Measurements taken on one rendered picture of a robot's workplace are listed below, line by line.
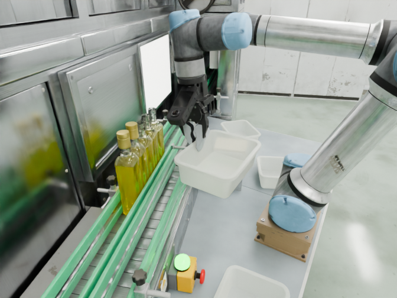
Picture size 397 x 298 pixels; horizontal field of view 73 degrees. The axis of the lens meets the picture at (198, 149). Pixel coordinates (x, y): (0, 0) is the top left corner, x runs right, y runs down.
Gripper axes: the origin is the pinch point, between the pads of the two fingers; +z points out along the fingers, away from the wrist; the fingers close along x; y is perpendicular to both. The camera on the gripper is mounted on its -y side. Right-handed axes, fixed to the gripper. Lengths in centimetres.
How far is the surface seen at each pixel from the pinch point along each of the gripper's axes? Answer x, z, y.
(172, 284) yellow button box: -0.1, 32.5, -21.1
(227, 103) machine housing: 38, 21, 104
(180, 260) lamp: -2.0, 25.6, -17.9
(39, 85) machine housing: 27.3, -23.4, -22.0
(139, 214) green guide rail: 9.6, 13.1, -17.9
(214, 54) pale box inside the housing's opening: 48, -10, 109
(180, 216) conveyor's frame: 5.5, 22.4, -5.6
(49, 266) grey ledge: 24.9, 19.5, -37.7
